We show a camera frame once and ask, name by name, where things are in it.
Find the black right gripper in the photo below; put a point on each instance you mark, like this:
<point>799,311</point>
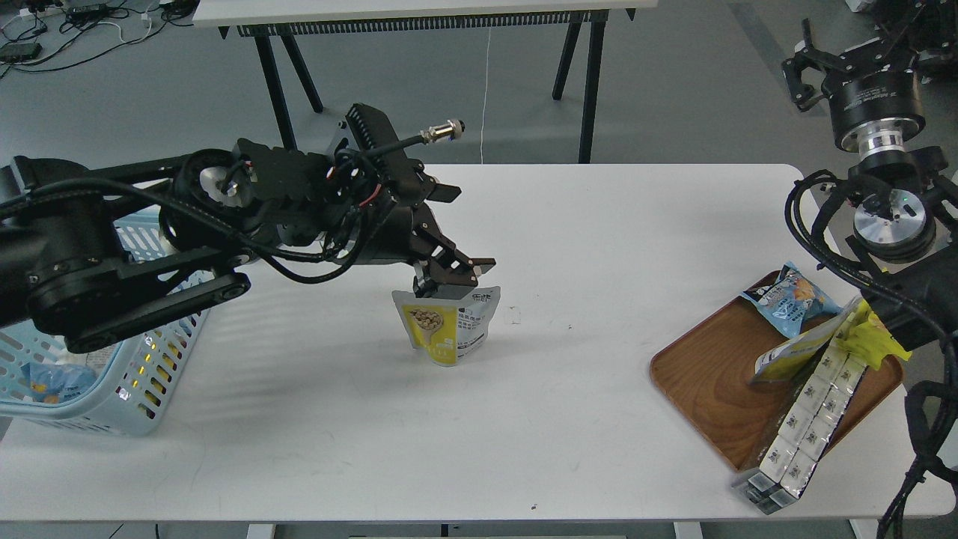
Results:
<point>870,88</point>

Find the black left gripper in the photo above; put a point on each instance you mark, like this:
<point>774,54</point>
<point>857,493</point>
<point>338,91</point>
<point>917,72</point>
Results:
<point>322,204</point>

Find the yellow white snack pouch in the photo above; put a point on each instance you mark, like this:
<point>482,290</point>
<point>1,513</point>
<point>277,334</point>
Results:
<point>447,330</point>

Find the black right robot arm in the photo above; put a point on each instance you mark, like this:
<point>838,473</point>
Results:
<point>876,228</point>

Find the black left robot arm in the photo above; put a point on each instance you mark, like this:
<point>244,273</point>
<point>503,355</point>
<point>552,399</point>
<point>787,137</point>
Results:
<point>99,255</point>

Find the bright yellow snack pack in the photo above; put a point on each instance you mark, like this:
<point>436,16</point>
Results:
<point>863,335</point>

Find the light blue plastic basket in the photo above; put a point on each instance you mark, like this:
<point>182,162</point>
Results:
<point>137,378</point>

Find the long white snack box pack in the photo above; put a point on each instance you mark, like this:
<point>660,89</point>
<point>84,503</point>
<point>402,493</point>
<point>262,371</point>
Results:
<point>782,462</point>

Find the blue snack bag in basket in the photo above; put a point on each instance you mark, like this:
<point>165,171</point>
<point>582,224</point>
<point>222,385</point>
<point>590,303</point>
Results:
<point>58,383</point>

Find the background table with black legs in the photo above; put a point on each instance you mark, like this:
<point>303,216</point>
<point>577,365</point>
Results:
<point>263,20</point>

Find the brown wooden tray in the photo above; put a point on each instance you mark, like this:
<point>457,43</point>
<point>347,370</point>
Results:
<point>708,376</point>

